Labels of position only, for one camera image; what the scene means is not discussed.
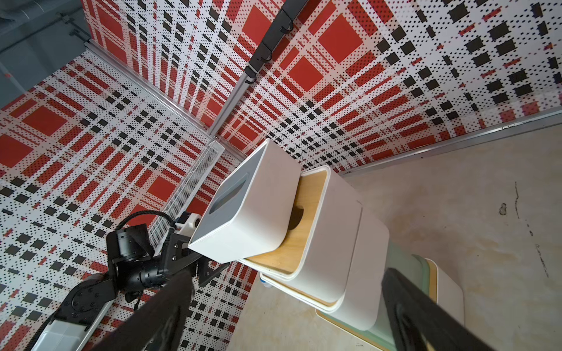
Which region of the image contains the black wall hook rail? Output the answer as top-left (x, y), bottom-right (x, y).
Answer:
top-left (244, 0), bottom-right (307, 84)

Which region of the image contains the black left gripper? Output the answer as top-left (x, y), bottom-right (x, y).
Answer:
top-left (159, 233), bottom-right (231, 288)

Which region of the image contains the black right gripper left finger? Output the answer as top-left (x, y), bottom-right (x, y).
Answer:
top-left (92, 271), bottom-right (194, 350)

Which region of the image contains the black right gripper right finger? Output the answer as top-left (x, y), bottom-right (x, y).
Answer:
top-left (381, 269), bottom-right (491, 350)

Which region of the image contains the white wire mesh wall basket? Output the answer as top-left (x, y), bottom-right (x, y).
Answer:
top-left (148, 139), bottom-right (225, 244)

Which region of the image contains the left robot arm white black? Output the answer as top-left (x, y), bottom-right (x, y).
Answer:
top-left (26, 210), bottom-right (228, 350)

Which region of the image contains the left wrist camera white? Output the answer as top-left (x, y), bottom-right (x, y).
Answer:
top-left (175, 212), bottom-right (202, 238)

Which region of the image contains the white tissue box grey lid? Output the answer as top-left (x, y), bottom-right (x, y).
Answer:
top-left (188, 139), bottom-right (301, 263)

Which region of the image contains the large white box bamboo lid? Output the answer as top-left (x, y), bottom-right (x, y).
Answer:
top-left (316, 258), bottom-right (465, 350)

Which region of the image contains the mint green tissue box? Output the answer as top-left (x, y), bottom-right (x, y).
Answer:
top-left (316, 243), bottom-right (436, 350)

